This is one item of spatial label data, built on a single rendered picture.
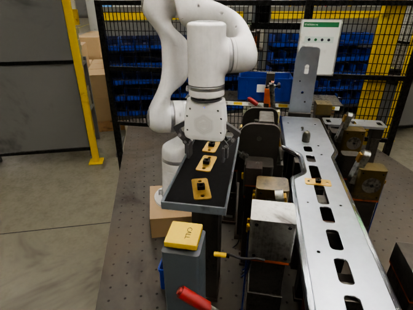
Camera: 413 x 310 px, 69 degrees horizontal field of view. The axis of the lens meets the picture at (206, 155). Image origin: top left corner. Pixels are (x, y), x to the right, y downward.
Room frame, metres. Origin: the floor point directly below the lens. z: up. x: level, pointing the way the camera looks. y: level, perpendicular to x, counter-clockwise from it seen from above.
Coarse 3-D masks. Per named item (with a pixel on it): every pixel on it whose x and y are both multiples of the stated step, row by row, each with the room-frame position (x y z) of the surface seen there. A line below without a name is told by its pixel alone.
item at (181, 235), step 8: (176, 224) 0.45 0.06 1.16; (184, 224) 0.45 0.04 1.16; (192, 224) 0.45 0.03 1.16; (200, 224) 0.45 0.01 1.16; (168, 232) 0.43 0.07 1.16; (176, 232) 0.43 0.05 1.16; (184, 232) 0.43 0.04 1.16; (192, 232) 0.43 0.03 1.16; (200, 232) 0.43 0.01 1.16; (168, 240) 0.40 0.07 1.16; (176, 240) 0.40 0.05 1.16; (184, 240) 0.40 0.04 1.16; (192, 240) 0.40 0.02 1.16; (184, 248) 0.40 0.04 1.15; (192, 248) 0.39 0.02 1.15
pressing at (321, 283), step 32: (288, 128) 1.34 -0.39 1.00; (320, 128) 1.34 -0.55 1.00; (320, 160) 1.01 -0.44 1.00; (320, 224) 0.64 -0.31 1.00; (352, 224) 0.64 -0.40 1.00; (320, 256) 0.52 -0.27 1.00; (352, 256) 0.52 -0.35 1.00; (320, 288) 0.43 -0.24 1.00; (352, 288) 0.43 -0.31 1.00; (384, 288) 0.43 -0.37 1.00
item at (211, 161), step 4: (204, 156) 0.72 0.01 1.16; (208, 156) 0.72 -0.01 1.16; (212, 156) 0.72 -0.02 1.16; (204, 160) 0.69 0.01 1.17; (208, 160) 0.69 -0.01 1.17; (212, 160) 0.70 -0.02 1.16; (200, 164) 0.68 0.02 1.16; (204, 164) 0.68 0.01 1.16; (208, 164) 0.68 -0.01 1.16; (212, 164) 0.68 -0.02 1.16; (196, 168) 0.66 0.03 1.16; (200, 168) 0.66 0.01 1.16; (204, 168) 0.66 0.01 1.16; (208, 168) 0.66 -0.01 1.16
